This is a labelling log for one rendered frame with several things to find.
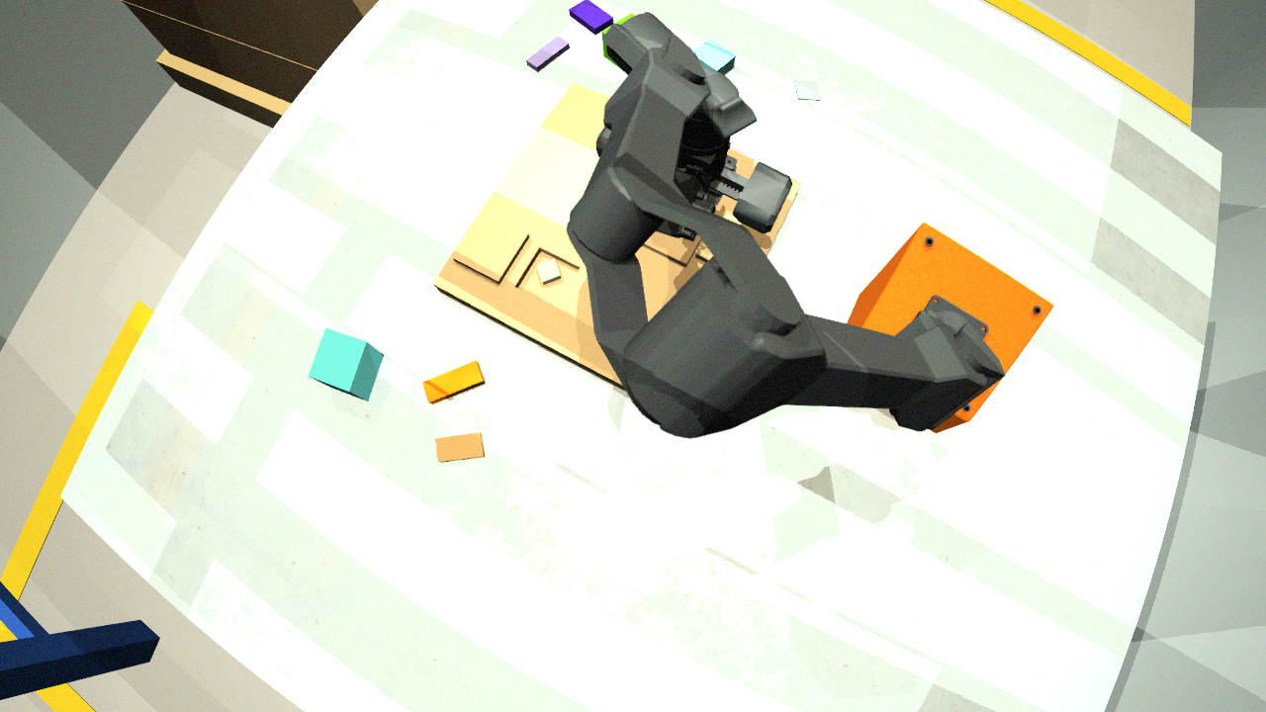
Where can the light teal cube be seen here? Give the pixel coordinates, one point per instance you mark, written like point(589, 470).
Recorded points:
point(713, 56)

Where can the turquoise cube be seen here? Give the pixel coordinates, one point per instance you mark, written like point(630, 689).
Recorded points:
point(346, 364)

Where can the green cube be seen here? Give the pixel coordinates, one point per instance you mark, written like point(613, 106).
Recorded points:
point(604, 45)

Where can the purple flat block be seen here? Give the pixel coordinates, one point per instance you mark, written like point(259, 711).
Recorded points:
point(591, 17)

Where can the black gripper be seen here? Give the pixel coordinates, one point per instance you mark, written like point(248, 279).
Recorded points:
point(759, 198)

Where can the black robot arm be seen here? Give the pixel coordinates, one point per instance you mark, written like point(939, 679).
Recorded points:
point(734, 342)

